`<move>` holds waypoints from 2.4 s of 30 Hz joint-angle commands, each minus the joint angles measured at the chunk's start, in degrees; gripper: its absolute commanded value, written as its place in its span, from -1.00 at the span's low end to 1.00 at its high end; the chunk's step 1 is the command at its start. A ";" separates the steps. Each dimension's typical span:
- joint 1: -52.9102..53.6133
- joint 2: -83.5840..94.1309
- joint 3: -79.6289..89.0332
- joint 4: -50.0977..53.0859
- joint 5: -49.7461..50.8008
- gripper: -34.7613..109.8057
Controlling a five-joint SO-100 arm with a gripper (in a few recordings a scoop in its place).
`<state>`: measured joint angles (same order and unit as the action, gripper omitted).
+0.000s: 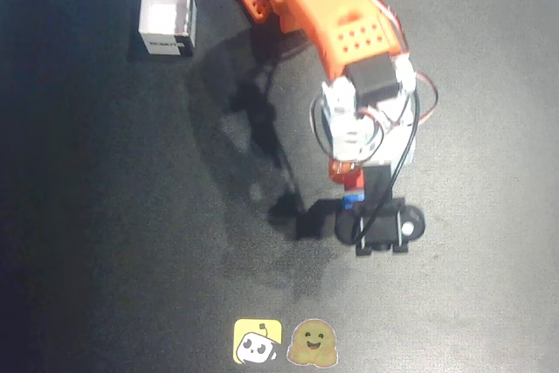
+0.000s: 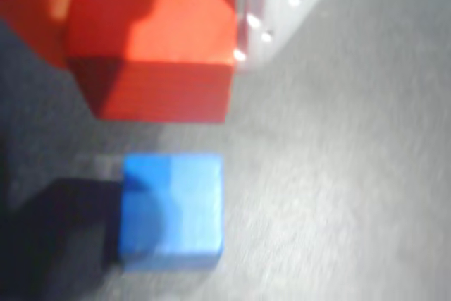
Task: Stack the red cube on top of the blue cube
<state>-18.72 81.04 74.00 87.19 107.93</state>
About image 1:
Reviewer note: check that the orange and white robot arm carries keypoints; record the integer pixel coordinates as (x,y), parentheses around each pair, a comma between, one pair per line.
(305,6)

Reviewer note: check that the yellow robot face sticker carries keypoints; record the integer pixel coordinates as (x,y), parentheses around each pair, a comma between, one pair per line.
(257,341)

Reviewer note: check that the white open cardboard box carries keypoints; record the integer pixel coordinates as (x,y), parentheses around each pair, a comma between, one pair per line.
(166,15)

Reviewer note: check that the blue cube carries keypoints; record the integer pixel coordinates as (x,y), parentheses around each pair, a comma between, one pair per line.
(351,201)

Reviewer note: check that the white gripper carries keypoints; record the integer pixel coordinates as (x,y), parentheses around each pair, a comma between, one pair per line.
(345,180)

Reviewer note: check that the black table mat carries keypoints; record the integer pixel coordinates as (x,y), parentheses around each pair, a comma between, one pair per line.
(131,216)

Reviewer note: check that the hugging face emoji sticker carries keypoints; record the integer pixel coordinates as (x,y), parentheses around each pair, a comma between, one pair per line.
(312,343)

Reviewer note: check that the black gripper-mounted camera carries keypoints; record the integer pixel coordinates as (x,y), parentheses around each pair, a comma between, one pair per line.
(384,226)

